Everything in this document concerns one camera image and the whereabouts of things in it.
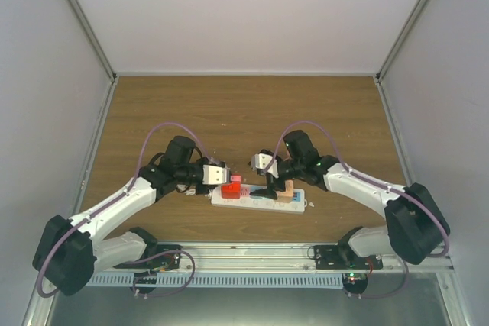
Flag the white power strip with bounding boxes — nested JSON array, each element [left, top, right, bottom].
[[210, 184, 307, 215]]

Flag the red cube plug adapter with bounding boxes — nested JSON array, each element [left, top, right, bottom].
[[221, 182, 241, 200]]

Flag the pink plug adapter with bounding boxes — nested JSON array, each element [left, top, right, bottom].
[[230, 175, 242, 183]]

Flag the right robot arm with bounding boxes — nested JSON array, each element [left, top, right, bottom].
[[250, 130, 451, 269]]

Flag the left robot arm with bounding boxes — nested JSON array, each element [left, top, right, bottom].
[[32, 136, 229, 298]]

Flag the tan wooden plug adapter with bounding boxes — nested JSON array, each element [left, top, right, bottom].
[[275, 180, 294, 203]]

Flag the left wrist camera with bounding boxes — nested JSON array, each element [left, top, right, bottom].
[[202, 165, 231, 186]]

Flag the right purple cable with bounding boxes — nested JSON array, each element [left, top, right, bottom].
[[263, 119, 450, 258]]

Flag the purple cable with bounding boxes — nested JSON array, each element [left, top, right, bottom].
[[263, 119, 450, 258], [36, 122, 226, 299]]

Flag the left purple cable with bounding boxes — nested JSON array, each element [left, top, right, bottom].
[[36, 122, 226, 299]]

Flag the aluminium front rail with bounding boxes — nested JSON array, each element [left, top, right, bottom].
[[91, 240, 455, 276]]

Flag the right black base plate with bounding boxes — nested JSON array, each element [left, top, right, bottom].
[[309, 244, 384, 270]]

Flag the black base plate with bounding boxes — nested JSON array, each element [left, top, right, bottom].
[[126, 244, 182, 273], [309, 244, 384, 270]]

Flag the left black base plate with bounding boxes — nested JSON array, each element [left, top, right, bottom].
[[126, 244, 182, 273]]

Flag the slotted cable duct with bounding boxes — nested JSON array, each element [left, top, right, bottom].
[[88, 272, 343, 289]]

